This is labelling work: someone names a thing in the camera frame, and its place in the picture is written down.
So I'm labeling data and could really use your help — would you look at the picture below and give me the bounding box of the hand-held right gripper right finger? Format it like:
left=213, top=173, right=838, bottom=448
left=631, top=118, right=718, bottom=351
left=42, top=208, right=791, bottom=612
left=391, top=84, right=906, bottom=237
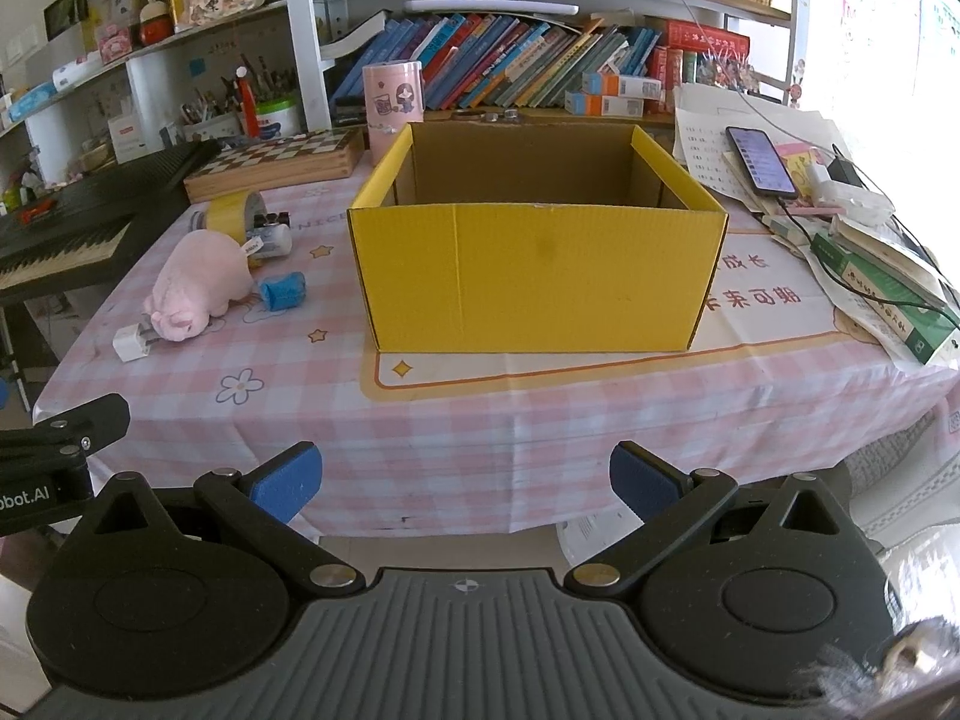
left=564, top=441, right=863, bottom=595

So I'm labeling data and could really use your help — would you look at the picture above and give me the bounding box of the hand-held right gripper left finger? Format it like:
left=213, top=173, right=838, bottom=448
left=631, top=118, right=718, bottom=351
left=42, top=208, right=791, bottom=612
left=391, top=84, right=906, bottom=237
left=75, top=441, right=361, bottom=593

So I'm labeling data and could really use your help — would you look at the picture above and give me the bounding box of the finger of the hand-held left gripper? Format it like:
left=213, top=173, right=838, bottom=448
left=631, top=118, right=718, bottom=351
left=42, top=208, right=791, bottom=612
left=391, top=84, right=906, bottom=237
left=0, top=394, right=131, bottom=464

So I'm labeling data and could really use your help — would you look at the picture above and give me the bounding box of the white charger plug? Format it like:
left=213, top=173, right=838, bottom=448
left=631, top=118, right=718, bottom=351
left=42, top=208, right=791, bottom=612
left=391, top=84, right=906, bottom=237
left=112, top=324, right=160, bottom=361

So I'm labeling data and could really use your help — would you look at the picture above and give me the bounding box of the pink plush toy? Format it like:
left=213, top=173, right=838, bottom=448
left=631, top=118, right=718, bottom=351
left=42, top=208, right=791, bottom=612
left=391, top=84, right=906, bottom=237
left=144, top=229, right=256, bottom=344

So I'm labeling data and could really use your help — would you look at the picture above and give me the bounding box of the yellow cardboard box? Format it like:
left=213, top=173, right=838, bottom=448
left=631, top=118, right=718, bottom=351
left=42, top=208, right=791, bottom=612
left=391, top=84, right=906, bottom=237
left=346, top=122, right=730, bottom=353

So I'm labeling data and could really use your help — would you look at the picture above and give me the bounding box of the small clear bottle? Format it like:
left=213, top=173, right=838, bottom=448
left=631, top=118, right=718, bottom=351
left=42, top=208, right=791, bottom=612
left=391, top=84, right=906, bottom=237
left=241, top=211, right=293, bottom=265

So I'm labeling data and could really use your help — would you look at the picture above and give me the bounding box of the yellow tape roll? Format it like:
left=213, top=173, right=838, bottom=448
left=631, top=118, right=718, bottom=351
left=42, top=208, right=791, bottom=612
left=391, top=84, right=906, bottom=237
left=204, top=190, right=267, bottom=245

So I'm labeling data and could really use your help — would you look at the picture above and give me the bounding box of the black keyboard piano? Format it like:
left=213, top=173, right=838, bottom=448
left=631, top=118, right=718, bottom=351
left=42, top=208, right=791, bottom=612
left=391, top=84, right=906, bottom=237
left=0, top=139, right=222, bottom=308

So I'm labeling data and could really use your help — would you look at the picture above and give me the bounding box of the grey patterned cloth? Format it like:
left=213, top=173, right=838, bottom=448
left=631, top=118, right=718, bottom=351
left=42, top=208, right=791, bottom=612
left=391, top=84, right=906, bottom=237
left=840, top=409, right=960, bottom=548

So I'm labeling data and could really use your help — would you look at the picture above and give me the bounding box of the white box red label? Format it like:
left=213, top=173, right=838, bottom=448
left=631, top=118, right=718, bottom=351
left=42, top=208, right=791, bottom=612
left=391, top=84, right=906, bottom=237
left=107, top=114, right=158, bottom=164

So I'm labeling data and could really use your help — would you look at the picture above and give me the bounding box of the stack of booklets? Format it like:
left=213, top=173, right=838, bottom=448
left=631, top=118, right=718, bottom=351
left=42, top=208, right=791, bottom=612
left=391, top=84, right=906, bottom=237
left=765, top=210, right=953, bottom=361

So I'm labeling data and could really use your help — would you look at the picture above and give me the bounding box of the grey furry microphone cover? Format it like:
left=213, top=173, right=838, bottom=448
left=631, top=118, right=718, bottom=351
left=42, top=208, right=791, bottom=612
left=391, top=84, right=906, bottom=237
left=814, top=615, right=960, bottom=720

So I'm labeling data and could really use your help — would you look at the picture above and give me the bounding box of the pen holder with pens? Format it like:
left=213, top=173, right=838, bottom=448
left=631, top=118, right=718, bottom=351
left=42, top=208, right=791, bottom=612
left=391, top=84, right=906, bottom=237
left=178, top=52, right=301, bottom=143

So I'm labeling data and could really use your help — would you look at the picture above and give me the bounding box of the wooden chessboard box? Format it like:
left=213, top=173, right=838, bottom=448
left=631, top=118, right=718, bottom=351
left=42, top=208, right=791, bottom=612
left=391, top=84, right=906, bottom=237
left=184, top=127, right=368, bottom=203

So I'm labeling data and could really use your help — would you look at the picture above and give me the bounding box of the black smartphone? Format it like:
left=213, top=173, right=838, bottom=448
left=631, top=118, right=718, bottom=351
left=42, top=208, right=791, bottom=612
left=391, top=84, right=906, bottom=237
left=725, top=126, right=798, bottom=200

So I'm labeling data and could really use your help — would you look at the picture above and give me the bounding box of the stack of white paper sheets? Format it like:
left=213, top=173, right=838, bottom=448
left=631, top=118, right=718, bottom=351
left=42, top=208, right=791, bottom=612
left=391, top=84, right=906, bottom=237
left=673, top=85, right=848, bottom=203

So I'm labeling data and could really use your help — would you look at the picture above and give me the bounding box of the clear plastic case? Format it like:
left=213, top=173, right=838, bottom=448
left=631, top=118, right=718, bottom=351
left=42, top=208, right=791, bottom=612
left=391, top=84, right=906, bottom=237
left=814, top=181, right=897, bottom=224

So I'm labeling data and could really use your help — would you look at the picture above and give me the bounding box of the white jar green label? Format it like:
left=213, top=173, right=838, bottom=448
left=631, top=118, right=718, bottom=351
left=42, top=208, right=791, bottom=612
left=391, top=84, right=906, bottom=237
left=255, top=96, right=302, bottom=137

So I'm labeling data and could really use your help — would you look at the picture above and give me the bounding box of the pink cylindrical container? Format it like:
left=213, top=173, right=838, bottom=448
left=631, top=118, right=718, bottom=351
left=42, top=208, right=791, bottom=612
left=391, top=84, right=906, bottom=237
left=363, top=60, right=426, bottom=166

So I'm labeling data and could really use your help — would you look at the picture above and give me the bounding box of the thick red dictionary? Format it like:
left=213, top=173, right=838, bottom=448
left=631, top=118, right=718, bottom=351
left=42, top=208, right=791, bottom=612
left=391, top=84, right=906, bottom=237
left=664, top=21, right=751, bottom=83

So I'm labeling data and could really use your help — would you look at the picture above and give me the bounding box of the row of colourful books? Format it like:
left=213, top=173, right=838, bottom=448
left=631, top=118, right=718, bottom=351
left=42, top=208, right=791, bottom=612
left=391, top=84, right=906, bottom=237
left=330, top=13, right=665, bottom=110

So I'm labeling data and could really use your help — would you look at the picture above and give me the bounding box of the white shelf unit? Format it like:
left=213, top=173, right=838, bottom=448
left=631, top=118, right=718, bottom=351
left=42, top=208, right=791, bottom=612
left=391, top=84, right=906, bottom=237
left=0, top=0, right=796, bottom=166

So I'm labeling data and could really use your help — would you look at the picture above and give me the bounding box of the wall poster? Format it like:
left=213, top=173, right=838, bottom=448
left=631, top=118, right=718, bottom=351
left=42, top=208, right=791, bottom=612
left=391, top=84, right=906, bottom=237
left=841, top=0, right=960, bottom=98

